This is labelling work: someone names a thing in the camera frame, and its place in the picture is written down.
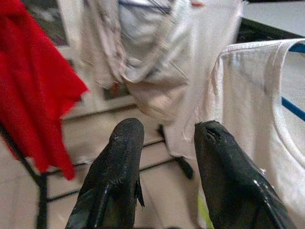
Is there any blue clothes hanger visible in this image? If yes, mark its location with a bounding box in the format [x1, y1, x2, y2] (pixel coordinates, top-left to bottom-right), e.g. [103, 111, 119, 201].
[281, 42, 305, 121]

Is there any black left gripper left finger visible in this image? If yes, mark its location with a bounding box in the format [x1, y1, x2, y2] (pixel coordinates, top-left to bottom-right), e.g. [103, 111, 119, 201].
[65, 118, 145, 229]

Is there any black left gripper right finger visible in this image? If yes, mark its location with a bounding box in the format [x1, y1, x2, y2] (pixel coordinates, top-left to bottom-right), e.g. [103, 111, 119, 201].
[194, 120, 297, 229]

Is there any black clothes rack frame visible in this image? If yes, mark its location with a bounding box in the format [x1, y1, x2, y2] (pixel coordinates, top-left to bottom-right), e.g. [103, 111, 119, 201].
[0, 121, 194, 229]

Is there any plain white shirt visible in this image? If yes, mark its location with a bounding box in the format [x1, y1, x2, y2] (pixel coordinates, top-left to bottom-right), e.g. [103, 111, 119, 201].
[57, 0, 124, 93]

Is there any blue wire hanger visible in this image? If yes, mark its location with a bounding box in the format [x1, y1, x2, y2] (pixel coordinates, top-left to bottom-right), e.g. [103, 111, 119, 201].
[118, 0, 171, 14]

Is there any white cartoon print shirt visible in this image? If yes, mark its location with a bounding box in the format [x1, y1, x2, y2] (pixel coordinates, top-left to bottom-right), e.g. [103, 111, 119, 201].
[196, 38, 305, 229]

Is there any red garment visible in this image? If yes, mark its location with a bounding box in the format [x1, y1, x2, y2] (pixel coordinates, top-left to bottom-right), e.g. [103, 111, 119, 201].
[0, 0, 90, 181]

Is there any grey-white garment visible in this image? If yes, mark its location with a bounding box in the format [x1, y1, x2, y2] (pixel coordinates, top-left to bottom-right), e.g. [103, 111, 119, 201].
[112, 0, 191, 127]

